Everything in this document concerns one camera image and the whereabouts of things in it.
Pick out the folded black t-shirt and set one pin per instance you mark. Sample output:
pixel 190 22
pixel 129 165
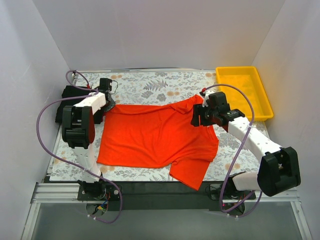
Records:
pixel 71 91

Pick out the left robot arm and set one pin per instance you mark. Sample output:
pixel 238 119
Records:
pixel 78 118

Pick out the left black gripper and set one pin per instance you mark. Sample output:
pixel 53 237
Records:
pixel 110 104

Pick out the aluminium frame rail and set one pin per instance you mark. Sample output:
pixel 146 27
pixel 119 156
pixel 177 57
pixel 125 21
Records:
pixel 57 214

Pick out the floral patterned table mat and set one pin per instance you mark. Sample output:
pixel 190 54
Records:
pixel 153 88

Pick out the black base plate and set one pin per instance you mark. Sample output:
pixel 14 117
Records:
pixel 149 195

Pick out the orange t-shirt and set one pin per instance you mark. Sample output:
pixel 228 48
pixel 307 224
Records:
pixel 150 136

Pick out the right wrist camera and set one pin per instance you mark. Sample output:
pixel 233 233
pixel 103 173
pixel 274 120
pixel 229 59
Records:
pixel 204 93

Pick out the yellow plastic bin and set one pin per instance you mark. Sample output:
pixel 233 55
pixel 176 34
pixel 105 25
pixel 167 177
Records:
pixel 244 91

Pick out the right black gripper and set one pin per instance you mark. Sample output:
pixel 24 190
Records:
pixel 196 115

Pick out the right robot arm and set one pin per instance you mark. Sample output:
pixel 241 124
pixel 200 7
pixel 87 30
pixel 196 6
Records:
pixel 278 166

